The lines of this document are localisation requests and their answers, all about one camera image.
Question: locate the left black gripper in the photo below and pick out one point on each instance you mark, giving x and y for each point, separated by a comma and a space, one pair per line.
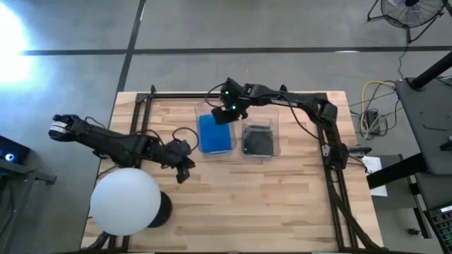
178, 153

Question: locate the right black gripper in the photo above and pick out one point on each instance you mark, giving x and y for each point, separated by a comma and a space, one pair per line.
234, 97

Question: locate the blue jewel case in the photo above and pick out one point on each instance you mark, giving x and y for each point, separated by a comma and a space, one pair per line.
213, 137

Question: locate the clear-fronted dark jewel case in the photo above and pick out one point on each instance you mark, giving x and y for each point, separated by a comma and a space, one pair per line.
258, 141

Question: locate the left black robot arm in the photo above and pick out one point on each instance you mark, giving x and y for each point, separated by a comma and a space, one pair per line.
106, 141

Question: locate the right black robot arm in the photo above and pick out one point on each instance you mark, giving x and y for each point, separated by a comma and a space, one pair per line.
300, 102

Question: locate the clear plastic bin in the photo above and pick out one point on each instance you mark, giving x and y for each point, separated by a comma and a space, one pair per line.
234, 148
277, 141

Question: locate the black round lamp base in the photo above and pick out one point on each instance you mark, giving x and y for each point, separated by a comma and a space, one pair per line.
165, 210

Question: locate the white globe lamp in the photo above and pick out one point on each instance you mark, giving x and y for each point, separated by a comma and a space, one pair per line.
125, 201

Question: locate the black power adapter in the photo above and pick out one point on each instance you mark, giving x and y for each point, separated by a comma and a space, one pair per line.
372, 120

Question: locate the white paper sheet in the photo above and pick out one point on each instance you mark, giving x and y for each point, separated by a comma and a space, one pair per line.
374, 166

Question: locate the black support beam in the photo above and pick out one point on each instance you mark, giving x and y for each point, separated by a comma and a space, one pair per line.
395, 171

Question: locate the black box with blue light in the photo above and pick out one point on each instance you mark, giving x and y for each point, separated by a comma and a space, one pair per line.
12, 151

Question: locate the black slanted pole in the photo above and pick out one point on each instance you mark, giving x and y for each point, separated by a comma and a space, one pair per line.
432, 72

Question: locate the black floor fan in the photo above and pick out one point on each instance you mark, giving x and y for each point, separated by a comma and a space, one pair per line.
411, 14

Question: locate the compartment organizer box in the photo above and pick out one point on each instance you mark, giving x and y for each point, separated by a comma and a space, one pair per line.
441, 225

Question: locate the black aluminium table frame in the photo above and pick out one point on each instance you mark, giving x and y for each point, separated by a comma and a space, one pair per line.
176, 95

